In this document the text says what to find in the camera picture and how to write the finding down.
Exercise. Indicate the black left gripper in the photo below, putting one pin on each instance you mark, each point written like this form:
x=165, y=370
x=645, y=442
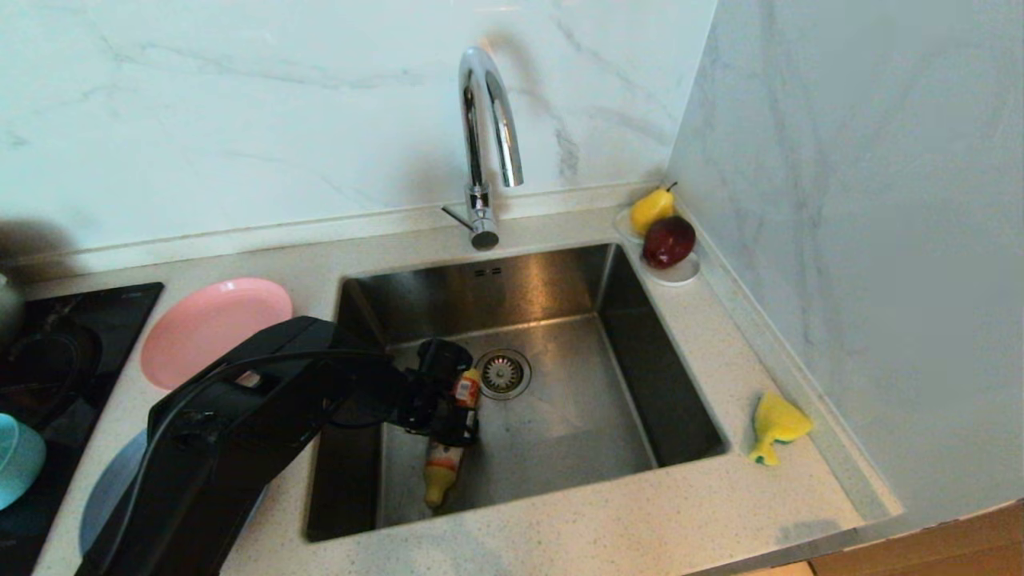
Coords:
x=432, y=384

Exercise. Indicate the orange dish soap bottle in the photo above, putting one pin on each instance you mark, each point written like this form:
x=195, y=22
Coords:
x=444, y=472

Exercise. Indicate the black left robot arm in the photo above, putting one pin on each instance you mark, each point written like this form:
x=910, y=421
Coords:
x=240, y=432

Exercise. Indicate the metal sink drain strainer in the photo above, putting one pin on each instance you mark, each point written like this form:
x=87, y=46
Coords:
x=506, y=374

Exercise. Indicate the stainless steel sink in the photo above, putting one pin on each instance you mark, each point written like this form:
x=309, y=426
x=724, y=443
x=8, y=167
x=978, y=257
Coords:
x=576, y=448

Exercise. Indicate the yellow sponge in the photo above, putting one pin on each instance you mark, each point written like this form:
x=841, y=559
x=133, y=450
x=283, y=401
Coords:
x=780, y=420

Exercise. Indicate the chrome gooseneck faucet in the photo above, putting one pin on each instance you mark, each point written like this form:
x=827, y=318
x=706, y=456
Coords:
x=478, y=200

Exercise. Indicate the small white dish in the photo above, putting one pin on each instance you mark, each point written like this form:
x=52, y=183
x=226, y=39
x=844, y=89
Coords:
x=678, y=277

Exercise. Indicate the pink plate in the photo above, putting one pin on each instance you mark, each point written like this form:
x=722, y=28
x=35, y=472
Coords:
x=208, y=328

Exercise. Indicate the dark red apple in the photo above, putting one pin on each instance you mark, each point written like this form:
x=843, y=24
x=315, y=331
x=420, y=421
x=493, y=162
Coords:
x=668, y=242

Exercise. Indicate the yellow pear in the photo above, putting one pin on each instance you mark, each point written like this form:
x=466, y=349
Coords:
x=650, y=210

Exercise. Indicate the blue plate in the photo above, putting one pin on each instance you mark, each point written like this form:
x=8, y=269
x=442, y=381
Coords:
x=112, y=488

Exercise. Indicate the black glass cooktop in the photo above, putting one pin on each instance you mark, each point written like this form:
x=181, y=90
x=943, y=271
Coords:
x=96, y=320

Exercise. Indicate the teal cup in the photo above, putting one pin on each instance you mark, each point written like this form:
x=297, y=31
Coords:
x=20, y=460

